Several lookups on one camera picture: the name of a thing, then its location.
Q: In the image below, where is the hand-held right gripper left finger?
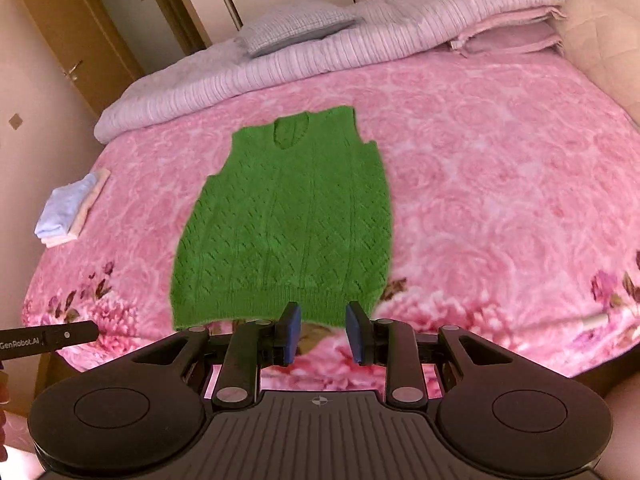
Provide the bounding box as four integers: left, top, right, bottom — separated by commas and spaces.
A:
131, 301, 302, 409

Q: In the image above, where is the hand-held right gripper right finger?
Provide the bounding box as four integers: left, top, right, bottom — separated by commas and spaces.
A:
346, 301, 517, 409

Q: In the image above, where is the green knitted vest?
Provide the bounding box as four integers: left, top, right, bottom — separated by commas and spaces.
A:
170, 106, 394, 332

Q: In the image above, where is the person's left hand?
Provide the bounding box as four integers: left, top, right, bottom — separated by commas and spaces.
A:
0, 371, 12, 461

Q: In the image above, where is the light blue folded cloth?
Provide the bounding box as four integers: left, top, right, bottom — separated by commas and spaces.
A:
34, 172, 99, 239

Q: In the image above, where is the cream folded cloth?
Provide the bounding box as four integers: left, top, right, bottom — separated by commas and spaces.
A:
42, 168, 112, 249

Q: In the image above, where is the pink floral blanket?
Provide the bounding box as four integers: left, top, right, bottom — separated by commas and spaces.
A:
22, 50, 640, 393

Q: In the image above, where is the lilac ribbed quilt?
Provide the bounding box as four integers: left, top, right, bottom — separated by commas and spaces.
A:
94, 0, 571, 144

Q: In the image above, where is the grey checkered pillow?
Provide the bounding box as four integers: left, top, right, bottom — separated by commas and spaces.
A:
235, 4, 364, 59

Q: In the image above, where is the wooden door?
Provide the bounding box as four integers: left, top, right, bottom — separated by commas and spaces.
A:
10, 0, 147, 117

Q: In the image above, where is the cream padded headboard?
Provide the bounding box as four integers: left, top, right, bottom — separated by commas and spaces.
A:
557, 0, 640, 128

